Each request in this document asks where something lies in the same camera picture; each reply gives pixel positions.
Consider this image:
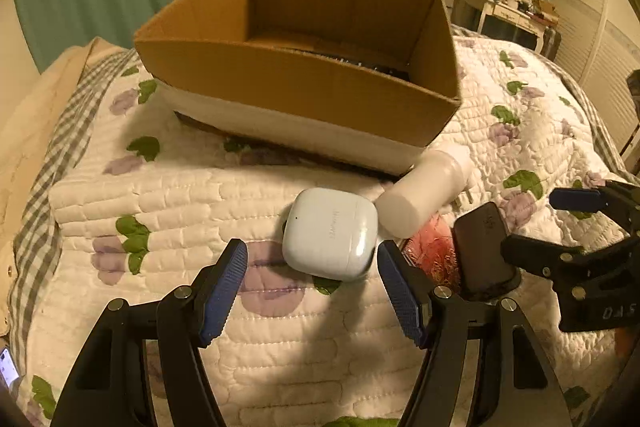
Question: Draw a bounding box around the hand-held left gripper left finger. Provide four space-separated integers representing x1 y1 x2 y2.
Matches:
50 238 249 427

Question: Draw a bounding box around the white earbuds case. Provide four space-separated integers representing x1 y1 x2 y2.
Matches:
281 188 379 282

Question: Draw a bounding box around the white dressing table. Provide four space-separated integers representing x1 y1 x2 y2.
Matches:
452 0 561 54

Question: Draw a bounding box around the black rectangular case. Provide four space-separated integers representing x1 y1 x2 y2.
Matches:
452 202 522 304

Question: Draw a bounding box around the white louvred wardrobe door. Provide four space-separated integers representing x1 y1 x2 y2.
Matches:
549 0 640 158

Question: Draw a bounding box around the brown cardboard box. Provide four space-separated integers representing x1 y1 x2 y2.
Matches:
133 0 463 182

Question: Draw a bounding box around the white plastic bottle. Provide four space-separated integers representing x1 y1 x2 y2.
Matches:
375 144 473 239

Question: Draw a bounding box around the smartphone with lit screen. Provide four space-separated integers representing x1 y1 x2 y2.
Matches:
0 347 22 393

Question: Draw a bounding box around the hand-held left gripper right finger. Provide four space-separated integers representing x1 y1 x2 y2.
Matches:
376 241 574 427

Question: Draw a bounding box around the white floral quilt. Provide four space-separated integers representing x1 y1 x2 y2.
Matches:
7 24 632 427

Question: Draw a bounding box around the pink plastic wrapper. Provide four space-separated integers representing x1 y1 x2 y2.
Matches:
404 211 468 290

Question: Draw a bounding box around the beige cloth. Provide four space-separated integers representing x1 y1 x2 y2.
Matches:
0 38 126 339

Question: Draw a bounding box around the dark flat object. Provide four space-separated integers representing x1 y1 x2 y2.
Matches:
300 47 416 82

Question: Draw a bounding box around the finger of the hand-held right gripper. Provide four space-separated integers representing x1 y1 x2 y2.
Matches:
549 179 640 238
501 232 587 279

